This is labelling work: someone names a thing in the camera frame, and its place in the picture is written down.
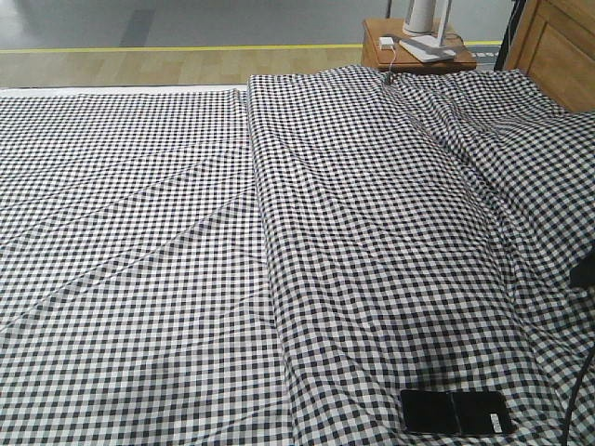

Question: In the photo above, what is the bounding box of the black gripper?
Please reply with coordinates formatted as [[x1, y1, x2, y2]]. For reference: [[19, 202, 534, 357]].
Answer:
[[570, 251, 595, 289]]

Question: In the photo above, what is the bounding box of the black smartphone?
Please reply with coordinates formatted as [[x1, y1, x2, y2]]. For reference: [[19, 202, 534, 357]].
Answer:
[[400, 389, 516, 436]]

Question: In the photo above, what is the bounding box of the checkered bed sheet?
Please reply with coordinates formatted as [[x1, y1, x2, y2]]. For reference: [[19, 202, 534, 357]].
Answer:
[[1, 90, 293, 445]]

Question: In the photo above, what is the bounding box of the black white checkered quilt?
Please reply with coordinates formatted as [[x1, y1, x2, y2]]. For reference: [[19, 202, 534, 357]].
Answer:
[[247, 66, 594, 445]]

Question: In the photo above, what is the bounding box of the wooden headboard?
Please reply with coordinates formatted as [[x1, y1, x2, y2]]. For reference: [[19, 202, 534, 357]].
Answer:
[[505, 0, 594, 112]]

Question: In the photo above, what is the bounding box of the white cylindrical speaker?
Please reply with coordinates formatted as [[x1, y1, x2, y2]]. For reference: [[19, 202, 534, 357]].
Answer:
[[403, 0, 436, 36]]

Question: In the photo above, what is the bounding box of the white power adapter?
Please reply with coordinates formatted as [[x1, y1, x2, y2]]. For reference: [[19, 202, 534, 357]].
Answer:
[[378, 36, 395, 50]]

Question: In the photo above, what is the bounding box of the wooden nightstand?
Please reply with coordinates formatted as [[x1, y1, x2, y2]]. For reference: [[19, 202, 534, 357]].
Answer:
[[361, 18, 477, 74]]

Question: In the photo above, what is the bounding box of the black camera cable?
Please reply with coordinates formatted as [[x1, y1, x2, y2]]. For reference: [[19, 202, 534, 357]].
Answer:
[[560, 357, 595, 446]]

